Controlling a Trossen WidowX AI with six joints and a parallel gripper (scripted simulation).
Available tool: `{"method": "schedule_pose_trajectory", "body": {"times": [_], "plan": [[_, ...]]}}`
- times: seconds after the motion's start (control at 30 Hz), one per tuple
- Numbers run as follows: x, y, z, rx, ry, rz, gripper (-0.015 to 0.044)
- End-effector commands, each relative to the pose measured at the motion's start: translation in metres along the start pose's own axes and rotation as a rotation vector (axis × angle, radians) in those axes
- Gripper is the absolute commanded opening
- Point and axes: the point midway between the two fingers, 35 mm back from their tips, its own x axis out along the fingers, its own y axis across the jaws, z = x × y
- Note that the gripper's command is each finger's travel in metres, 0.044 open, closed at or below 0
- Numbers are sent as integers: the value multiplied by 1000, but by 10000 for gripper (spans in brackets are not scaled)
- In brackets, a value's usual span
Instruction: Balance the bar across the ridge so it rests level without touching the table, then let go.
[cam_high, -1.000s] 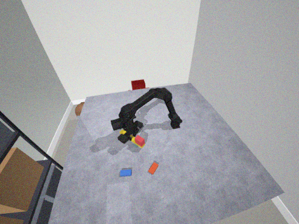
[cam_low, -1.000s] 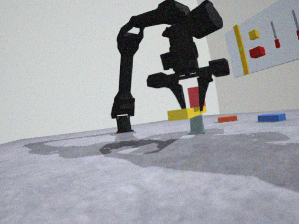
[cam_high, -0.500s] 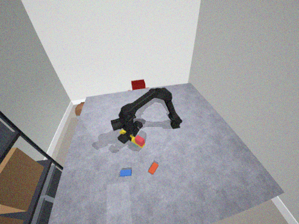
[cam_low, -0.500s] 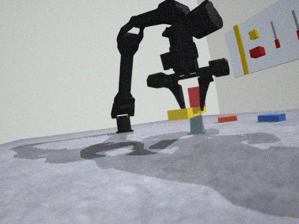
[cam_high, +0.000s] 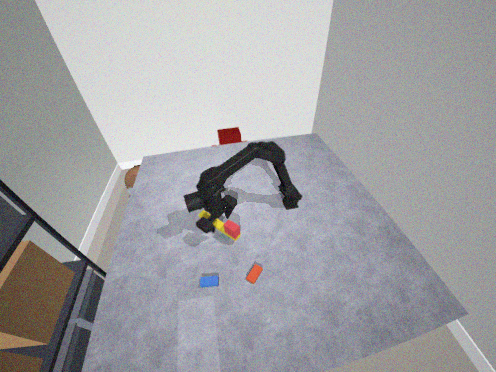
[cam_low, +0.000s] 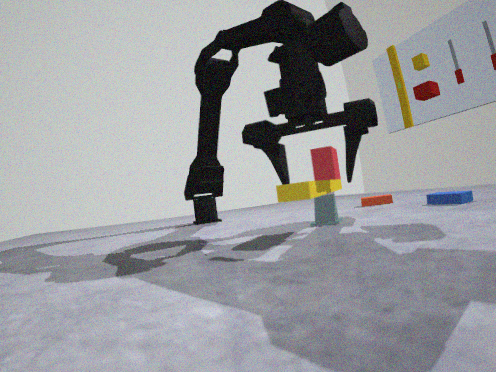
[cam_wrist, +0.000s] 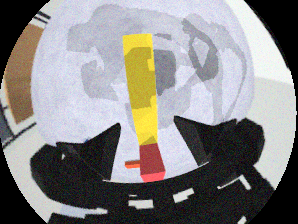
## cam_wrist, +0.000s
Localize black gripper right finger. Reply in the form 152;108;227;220
174;116;238;167

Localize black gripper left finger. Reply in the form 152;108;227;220
56;121;121;181

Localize orange rectangular bar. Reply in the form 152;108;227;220
124;160;140;169

